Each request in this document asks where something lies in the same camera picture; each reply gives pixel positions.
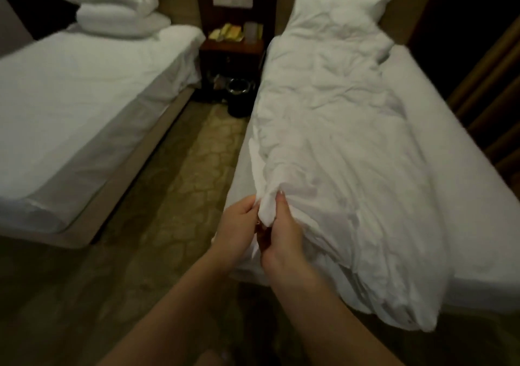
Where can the reddish wooden nightstand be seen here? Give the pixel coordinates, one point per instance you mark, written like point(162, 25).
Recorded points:
point(231, 53)

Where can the person's right hand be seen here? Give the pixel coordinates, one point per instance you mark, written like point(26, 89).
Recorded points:
point(283, 248)

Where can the dark wooden column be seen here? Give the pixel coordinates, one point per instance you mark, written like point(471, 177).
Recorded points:
point(463, 20)

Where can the white switch panel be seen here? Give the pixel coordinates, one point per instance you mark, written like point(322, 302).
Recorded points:
point(232, 0)

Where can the person's left forearm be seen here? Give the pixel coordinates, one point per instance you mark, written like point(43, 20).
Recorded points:
point(171, 321)

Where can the pale green box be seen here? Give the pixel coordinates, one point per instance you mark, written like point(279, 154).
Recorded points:
point(253, 32)

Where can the brown curtain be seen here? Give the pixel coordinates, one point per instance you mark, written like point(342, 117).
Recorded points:
point(496, 102)

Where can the white bed sheet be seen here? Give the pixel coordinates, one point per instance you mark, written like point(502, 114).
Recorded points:
point(463, 175)
point(81, 110)

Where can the person's left hand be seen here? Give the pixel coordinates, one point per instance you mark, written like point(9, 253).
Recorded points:
point(236, 230)

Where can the person's right forearm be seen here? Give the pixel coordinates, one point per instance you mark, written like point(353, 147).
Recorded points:
point(333, 325)

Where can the black trash bin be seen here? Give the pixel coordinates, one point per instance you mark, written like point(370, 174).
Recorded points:
point(240, 98)

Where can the yellow telephone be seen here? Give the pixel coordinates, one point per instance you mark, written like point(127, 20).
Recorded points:
point(226, 33)

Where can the white duvet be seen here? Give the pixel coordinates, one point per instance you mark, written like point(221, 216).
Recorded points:
point(341, 159)
point(122, 19)

